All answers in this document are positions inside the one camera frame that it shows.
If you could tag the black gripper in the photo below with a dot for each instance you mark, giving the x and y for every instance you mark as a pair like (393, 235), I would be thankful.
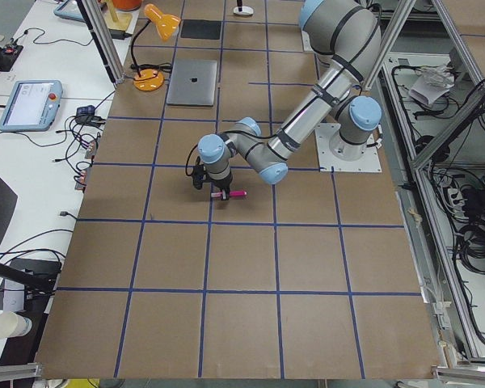
(222, 185)

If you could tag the pink marker pen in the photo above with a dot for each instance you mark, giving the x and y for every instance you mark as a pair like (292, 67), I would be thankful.
(233, 194)

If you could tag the black mousepad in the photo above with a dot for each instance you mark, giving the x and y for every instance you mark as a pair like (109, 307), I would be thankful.
(201, 29)

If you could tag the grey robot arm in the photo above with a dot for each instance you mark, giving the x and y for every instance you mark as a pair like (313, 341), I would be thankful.
(346, 38)

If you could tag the silver laptop notebook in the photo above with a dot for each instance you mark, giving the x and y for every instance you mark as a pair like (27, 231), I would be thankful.
(192, 83)

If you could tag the teach pendant tablet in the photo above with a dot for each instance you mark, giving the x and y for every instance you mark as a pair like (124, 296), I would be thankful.
(32, 106)

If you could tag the paper cup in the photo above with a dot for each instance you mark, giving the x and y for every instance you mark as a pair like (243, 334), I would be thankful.
(13, 325)

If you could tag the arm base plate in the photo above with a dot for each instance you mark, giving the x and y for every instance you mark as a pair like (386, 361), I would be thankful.
(335, 155)

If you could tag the aluminium frame post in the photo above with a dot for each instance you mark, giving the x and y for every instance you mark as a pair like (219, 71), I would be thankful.
(101, 35)

